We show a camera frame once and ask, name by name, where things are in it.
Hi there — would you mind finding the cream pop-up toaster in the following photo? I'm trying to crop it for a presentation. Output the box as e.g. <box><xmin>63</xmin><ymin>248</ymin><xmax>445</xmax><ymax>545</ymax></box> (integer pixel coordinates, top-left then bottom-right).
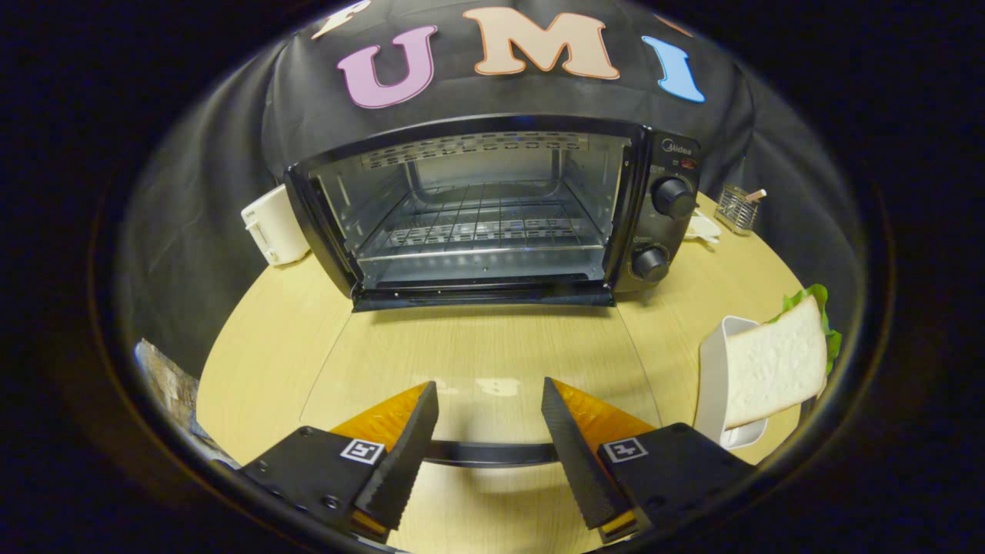
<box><xmin>240</xmin><ymin>183</ymin><xmax>311</xmax><ymax>267</ymax></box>

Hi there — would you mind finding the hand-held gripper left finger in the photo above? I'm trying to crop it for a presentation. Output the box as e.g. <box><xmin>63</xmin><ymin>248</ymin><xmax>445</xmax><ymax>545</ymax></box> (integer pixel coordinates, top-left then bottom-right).
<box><xmin>231</xmin><ymin>381</ymin><xmax>439</xmax><ymax>543</ymax></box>

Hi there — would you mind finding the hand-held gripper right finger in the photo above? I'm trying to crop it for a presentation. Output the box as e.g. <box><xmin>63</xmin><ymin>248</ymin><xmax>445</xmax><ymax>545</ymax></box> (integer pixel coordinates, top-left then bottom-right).
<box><xmin>541</xmin><ymin>377</ymin><xmax>759</xmax><ymax>543</ymax></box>

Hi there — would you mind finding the black toaster oven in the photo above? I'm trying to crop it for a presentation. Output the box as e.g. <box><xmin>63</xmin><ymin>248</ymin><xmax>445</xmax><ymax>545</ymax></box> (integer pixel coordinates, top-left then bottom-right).
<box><xmin>283</xmin><ymin>114</ymin><xmax>703</xmax><ymax>469</ymax></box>

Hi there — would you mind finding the black backdrop cloth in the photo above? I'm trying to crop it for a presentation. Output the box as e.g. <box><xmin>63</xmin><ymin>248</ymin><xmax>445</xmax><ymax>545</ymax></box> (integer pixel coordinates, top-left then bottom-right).
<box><xmin>115</xmin><ymin>0</ymin><xmax>863</xmax><ymax>378</ymax></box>

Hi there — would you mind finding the wire mesh utensil holder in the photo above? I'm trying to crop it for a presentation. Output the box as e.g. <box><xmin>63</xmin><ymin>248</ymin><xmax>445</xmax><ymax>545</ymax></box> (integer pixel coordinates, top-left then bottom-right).
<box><xmin>714</xmin><ymin>183</ymin><xmax>763</xmax><ymax>235</ymax></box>

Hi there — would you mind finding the white rectangular dish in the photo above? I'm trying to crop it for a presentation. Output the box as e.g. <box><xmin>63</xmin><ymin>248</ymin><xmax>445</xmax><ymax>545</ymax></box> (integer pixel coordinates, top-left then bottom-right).
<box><xmin>694</xmin><ymin>315</ymin><xmax>770</xmax><ymax>451</ymax></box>

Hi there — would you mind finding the white bread lettuce sandwich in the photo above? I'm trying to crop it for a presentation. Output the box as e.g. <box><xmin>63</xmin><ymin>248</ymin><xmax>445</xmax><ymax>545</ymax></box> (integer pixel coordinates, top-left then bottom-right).
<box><xmin>723</xmin><ymin>283</ymin><xmax>843</xmax><ymax>430</ymax></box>

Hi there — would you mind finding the white spoon rest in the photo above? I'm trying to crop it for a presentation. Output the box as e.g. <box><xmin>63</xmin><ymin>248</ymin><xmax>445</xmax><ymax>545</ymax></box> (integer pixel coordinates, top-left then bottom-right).
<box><xmin>685</xmin><ymin>212</ymin><xmax>723</xmax><ymax>245</ymax></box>

